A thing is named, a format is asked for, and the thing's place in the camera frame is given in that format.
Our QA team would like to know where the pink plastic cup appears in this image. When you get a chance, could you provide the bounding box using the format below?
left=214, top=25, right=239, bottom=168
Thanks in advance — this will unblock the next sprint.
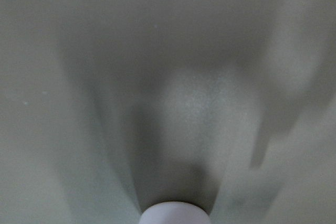
left=139, top=201, right=211, bottom=224

